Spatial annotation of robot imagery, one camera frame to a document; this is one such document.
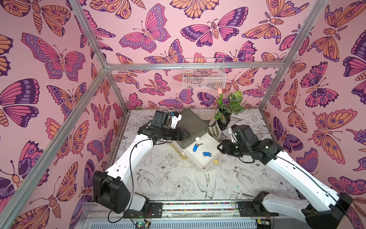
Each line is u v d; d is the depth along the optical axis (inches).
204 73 37.5
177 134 26.5
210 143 35.4
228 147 24.9
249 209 28.9
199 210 29.3
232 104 34.4
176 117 27.8
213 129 41.7
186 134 27.6
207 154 33.7
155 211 28.8
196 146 35.3
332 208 14.6
